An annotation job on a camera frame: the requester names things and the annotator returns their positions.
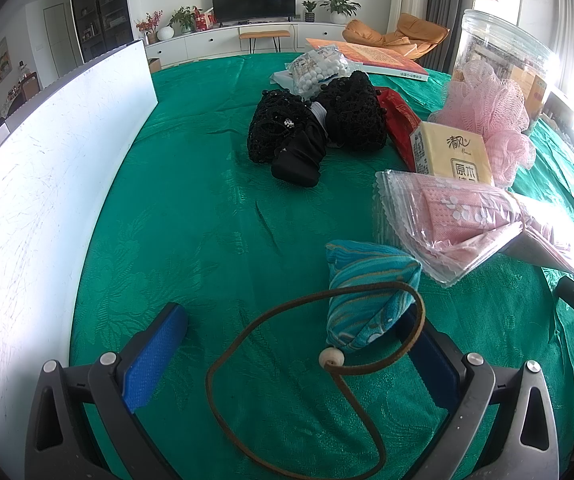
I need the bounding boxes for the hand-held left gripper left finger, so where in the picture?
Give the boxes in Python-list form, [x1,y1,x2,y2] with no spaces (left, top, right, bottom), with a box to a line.
[26,302,189,480]

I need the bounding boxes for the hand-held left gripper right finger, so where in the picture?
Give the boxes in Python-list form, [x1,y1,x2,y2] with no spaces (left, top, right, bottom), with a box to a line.
[394,305,560,480]

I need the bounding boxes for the brown cord with wooden bead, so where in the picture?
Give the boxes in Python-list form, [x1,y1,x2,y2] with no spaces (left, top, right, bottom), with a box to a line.
[206,282,426,478]

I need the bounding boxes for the teal fabric sachet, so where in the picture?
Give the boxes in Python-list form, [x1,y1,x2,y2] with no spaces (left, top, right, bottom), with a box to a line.
[326,240,422,353]

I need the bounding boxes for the stack of pink mask packets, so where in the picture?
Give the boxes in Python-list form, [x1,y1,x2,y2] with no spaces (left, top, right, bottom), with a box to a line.
[374,170,574,288]

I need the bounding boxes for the white storage box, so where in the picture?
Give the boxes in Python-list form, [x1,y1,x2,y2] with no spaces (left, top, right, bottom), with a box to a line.
[0,39,160,461]

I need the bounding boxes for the yellow tissue pack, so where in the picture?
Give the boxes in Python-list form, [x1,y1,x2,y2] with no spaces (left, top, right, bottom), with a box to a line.
[410,121,495,186]

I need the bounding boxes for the pink bath loofah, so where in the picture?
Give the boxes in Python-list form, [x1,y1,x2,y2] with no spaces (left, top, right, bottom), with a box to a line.
[429,60,536,188]

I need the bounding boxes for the black cloth pouch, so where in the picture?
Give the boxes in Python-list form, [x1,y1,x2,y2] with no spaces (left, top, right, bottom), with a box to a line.
[271,120,328,188]

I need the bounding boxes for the red packet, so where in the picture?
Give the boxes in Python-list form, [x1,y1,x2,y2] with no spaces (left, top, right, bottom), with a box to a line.
[377,87,422,171]

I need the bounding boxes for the green tablecloth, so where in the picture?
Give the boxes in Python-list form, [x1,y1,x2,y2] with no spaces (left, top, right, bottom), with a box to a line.
[69,52,574,480]

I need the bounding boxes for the clear plastic jar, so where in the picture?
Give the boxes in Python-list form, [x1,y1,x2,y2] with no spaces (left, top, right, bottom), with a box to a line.
[449,9,560,131]

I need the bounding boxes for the orange lounge chair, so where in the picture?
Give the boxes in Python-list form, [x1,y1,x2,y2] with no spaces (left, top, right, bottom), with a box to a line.
[343,12,450,61]

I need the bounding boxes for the orange book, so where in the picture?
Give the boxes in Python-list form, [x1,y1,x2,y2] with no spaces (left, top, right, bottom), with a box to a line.
[306,37,430,81]

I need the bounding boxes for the white tv cabinet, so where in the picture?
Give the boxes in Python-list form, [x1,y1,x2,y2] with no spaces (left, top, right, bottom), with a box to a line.
[144,21,362,68]

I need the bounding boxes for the bag of cotton balls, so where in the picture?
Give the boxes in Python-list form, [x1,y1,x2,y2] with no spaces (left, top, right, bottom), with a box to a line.
[285,45,362,100]

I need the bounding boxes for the white door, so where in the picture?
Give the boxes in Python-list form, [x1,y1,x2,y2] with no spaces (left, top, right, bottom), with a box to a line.
[43,4,80,78]

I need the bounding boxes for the red flowers in vase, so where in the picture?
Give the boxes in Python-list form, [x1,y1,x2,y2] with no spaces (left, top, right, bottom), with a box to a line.
[136,10,164,45]

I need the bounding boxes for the wooden stool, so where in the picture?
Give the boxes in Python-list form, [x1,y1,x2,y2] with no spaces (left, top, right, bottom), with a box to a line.
[239,30,292,54]

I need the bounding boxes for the potted plant with red decoration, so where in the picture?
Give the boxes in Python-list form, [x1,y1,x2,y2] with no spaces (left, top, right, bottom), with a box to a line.
[169,6,202,36]

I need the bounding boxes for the dark display cabinet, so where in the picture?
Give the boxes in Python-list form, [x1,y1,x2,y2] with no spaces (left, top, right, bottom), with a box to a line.
[69,0,135,65]

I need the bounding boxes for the black television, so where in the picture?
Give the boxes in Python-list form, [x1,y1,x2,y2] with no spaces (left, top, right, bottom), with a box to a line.
[211,0,298,25]

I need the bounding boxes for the large potted green plant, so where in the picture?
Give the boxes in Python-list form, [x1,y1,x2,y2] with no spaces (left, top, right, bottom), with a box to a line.
[319,0,362,25]

